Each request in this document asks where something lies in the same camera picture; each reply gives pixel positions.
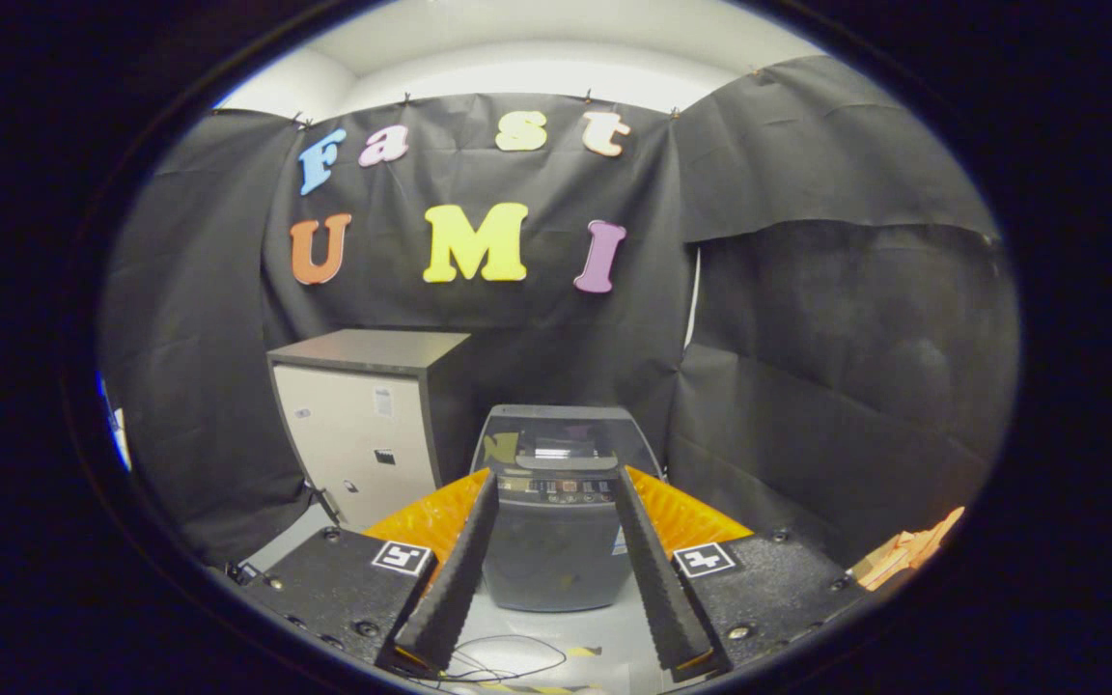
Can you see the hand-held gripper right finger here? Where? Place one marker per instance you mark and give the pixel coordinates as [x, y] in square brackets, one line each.
[657, 579]

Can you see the yellow floor tape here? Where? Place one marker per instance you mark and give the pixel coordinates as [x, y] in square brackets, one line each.
[583, 652]

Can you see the grey cabinet with dark top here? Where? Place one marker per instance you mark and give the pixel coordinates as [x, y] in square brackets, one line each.
[353, 434]

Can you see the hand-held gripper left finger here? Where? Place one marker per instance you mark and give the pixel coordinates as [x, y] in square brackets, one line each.
[455, 579]

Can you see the blue and white edge object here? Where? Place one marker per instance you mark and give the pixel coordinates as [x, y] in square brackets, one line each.
[117, 434]

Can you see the orange crumpled sheet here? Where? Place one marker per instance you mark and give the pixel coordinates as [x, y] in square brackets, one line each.
[908, 552]

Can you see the dark grey washing machine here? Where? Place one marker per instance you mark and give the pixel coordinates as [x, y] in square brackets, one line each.
[556, 560]

